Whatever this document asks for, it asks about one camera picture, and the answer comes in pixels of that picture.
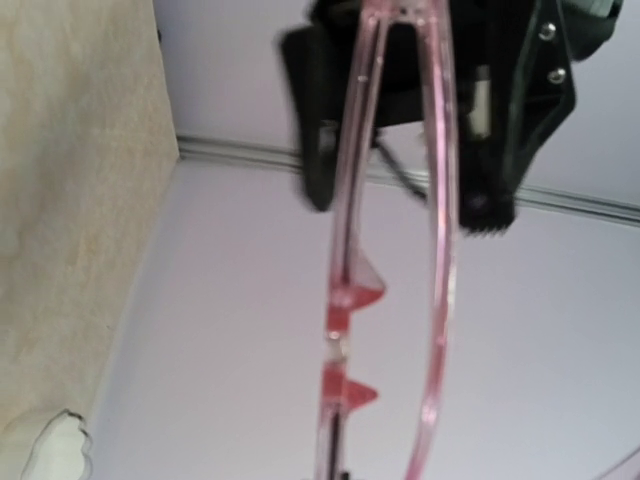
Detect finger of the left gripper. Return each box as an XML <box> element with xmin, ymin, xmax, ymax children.
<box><xmin>279</xmin><ymin>24</ymin><xmax>350</xmax><ymax>212</ymax></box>

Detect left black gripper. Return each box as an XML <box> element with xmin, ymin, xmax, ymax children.
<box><xmin>304</xmin><ymin>1</ymin><xmax>620</xmax><ymax>235</ymax></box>

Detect clear frame glasses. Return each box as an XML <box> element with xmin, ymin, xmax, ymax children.
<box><xmin>312</xmin><ymin>1</ymin><xmax>459</xmax><ymax>479</ymax></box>

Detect white scalloped bowl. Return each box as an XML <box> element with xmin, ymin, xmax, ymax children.
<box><xmin>20</xmin><ymin>409</ymin><xmax>93</xmax><ymax>480</ymax></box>

